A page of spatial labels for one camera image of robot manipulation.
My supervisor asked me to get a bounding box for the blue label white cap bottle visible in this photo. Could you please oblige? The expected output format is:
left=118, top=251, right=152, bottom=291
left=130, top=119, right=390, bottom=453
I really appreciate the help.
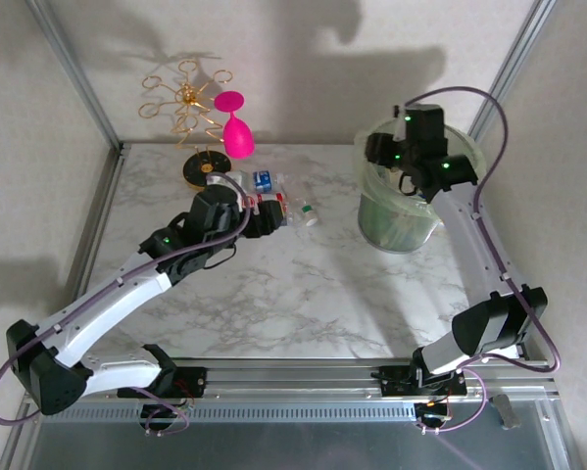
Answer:
left=246, top=168, right=289, bottom=194

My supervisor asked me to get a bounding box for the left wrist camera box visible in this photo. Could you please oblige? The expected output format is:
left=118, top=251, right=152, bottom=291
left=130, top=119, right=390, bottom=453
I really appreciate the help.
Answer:
left=208, top=169, right=249, bottom=191

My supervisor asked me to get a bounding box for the grey metal shelf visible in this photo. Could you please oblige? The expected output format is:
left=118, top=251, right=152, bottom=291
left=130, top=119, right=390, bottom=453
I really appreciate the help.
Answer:
left=1, top=420, right=568, bottom=470

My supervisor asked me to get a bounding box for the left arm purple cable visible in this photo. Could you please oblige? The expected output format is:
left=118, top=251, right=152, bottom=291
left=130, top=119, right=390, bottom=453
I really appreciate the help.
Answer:
left=0, top=171, right=253, bottom=437

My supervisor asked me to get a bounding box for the crushed clear bottle green cap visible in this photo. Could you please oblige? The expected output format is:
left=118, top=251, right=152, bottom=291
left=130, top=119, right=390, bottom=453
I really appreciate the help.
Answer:
left=285, top=184, right=319, bottom=227

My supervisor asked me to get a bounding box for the gold wire glass rack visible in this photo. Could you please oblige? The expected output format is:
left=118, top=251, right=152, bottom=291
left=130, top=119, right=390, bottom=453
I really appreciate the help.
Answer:
left=136, top=58, right=235, bottom=193

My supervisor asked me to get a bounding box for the aluminium frame post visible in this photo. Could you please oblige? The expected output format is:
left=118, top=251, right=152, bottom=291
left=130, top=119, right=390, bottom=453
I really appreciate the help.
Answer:
left=25, top=0, right=125, bottom=154
left=472, top=0, right=558, bottom=124

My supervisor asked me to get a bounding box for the green plastic bin liner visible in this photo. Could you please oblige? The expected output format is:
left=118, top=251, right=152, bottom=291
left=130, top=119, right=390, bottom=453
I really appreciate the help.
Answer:
left=354, top=117, right=488, bottom=231

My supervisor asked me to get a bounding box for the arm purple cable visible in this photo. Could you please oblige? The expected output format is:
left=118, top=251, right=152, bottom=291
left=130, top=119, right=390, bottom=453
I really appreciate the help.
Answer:
left=0, top=171, right=253, bottom=437
left=404, top=86, right=563, bottom=435

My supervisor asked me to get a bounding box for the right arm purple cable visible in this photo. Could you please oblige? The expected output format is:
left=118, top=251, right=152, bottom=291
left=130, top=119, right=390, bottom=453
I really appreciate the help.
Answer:
left=404, top=86, right=563, bottom=435

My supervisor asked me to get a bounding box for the pink wine glass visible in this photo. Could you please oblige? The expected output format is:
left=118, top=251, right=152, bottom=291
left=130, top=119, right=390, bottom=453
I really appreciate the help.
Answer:
left=213, top=90, right=257, bottom=160

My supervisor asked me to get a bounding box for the aluminium side rail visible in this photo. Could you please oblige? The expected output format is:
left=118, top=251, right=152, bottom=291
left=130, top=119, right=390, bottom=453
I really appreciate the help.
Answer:
left=42, top=142, right=130, bottom=361

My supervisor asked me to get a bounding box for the slotted metal cover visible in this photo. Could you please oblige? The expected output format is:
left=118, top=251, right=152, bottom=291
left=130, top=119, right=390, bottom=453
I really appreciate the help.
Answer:
left=40, top=403, right=419, bottom=425

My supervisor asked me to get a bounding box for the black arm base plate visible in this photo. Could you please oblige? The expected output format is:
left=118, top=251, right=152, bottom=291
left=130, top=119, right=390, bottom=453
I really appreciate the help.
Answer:
left=118, top=366, right=209, bottom=399
left=378, top=364, right=469, bottom=399

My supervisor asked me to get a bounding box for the grey metal latch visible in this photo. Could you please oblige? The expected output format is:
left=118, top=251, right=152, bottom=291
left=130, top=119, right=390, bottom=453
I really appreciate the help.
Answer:
left=491, top=395, right=519, bottom=431

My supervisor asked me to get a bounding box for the grey mesh bin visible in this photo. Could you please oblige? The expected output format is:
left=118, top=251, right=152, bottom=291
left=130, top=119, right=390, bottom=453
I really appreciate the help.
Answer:
left=355, top=117, right=488, bottom=254

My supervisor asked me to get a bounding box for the small black circuit board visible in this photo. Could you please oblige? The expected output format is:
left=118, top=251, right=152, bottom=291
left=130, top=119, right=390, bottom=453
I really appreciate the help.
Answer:
left=414, top=400, right=452, bottom=428
left=139, top=403, right=192, bottom=432

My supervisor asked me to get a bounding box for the aluminium front rail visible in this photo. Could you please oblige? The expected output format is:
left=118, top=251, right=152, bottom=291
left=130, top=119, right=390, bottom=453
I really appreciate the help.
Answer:
left=22, top=355, right=563, bottom=406

